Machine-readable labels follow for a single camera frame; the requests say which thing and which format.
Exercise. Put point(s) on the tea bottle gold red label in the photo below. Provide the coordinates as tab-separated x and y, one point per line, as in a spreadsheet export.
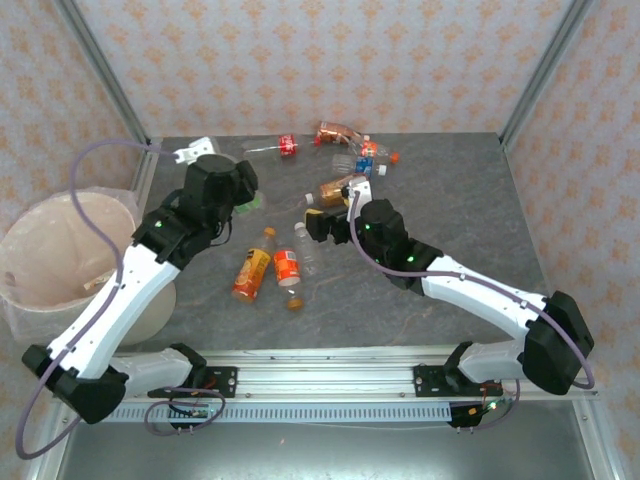
330	192

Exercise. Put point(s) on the bottle red orange label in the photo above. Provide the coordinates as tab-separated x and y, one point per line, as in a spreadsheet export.
286	265

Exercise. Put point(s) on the clear unlabelled bottle white cap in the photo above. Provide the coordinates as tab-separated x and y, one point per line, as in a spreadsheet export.
306	252

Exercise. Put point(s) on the crumpled brown label bottle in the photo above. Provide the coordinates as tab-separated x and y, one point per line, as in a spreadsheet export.
332	134

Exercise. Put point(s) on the grey metal sheet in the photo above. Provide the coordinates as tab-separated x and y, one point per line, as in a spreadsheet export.
350	450

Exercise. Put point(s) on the orange juice bottle yellow label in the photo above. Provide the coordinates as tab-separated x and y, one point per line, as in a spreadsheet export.
250	272

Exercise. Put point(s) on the beige round bin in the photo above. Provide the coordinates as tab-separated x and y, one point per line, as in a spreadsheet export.
164	315

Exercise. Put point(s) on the clear bottle orange label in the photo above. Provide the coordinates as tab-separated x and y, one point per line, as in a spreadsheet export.
370	150

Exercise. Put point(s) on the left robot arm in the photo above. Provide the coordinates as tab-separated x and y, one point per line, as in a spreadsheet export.
115	305

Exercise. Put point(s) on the translucent plastic bin liner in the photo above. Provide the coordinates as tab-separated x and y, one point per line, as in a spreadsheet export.
50	240

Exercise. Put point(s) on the aluminium frame post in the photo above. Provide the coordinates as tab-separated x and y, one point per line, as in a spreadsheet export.
100	70
545	75

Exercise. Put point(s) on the clear bottle red cola label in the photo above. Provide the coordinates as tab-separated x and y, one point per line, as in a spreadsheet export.
288	145

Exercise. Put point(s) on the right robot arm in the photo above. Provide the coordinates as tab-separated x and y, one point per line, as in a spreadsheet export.
475	295

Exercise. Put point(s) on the aluminium table side rail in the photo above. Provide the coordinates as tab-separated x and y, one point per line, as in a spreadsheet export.
148	170

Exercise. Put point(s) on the short aluminium frame strut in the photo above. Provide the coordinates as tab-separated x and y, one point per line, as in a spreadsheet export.
47	452
597	445

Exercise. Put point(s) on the clear bottle blue label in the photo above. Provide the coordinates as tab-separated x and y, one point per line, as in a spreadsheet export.
365	165

